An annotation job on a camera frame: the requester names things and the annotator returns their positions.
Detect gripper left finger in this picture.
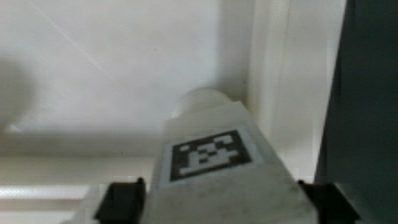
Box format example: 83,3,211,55
94,177,146,224

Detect white square tabletop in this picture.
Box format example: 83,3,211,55
0,0,348,224

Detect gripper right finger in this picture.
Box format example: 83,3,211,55
297,180,361,224

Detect white table leg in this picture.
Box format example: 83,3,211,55
142,89,318,224

